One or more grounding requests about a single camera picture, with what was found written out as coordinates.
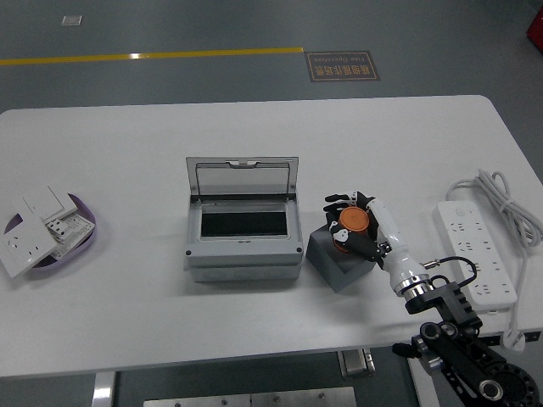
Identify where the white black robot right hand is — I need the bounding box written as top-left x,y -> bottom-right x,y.
322,190 -> 427,293

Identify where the orange cylinder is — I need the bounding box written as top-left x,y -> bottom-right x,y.
338,206 -> 373,252

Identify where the grey box with clear lid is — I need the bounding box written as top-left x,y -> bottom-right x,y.
182,155 -> 306,284

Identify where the grey cube with round recess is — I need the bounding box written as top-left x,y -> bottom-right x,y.
305,223 -> 389,294

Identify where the white power strip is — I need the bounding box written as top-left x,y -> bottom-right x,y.
431,199 -> 519,315

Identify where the black table control panel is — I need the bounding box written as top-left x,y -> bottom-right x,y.
477,332 -> 536,348

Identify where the white table leg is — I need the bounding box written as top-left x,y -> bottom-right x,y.
406,358 -> 440,407
91,372 -> 118,407

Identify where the red object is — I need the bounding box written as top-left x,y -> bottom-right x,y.
524,7 -> 543,44

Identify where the white dotted socket insert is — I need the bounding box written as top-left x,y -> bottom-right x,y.
53,211 -> 95,259

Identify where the purple tray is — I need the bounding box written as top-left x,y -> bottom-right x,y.
3,192 -> 98,280

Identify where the small white socket module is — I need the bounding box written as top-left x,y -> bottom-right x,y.
45,218 -> 71,243

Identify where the white power cord with plug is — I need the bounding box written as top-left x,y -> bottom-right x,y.
444,168 -> 543,353

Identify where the grey table centre bracket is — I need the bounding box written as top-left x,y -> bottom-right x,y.
338,348 -> 377,378

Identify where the metal base plate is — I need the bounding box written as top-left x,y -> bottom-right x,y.
143,386 -> 357,407

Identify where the white wall switch plate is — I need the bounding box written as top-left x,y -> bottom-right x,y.
23,185 -> 81,222

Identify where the white wall socket plate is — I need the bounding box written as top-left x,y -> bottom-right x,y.
0,213 -> 57,280

